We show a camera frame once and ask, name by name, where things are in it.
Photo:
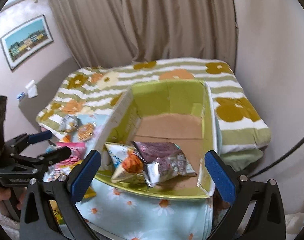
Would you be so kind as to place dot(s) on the floral striped green blanket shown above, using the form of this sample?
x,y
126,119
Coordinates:
x,y
92,90

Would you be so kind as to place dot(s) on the framed houses picture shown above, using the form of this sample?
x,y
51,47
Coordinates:
x,y
25,40

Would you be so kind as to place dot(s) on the blue wall socket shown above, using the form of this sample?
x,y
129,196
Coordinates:
x,y
20,96

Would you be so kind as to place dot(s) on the green cardboard box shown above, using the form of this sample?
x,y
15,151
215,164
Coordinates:
x,y
178,111

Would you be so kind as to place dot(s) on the purple brown snack bag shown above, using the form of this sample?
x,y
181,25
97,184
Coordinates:
x,y
162,161

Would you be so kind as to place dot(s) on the person left hand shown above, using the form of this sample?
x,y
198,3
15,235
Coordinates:
x,y
5,194

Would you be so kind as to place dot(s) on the gold yellow snack bag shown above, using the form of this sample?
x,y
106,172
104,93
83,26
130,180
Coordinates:
x,y
90,193

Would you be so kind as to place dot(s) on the orange white chips bag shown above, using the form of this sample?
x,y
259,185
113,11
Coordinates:
x,y
128,165

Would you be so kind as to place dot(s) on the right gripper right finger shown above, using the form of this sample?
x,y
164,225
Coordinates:
x,y
267,220

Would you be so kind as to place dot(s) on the round waffle cookie packet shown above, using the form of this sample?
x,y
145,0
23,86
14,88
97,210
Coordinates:
x,y
85,132

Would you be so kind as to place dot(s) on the light blue daisy tablecloth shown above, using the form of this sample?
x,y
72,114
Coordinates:
x,y
119,213

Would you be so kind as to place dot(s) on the beige curtain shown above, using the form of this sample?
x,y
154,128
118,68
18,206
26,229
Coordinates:
x,y
113,33

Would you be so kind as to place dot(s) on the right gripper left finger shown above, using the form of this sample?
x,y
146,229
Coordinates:
x,y
37,220

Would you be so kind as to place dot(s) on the white wall switch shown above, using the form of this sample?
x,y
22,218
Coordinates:
x,y
31,89

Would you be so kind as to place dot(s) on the black clothes rack pole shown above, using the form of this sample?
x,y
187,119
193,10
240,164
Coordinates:
x,y
282,158

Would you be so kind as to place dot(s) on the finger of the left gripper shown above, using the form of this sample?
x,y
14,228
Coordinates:
x,y
48,159
31,139

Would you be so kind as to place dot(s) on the silver snack bag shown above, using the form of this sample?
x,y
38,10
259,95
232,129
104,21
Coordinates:
x,y
69,123

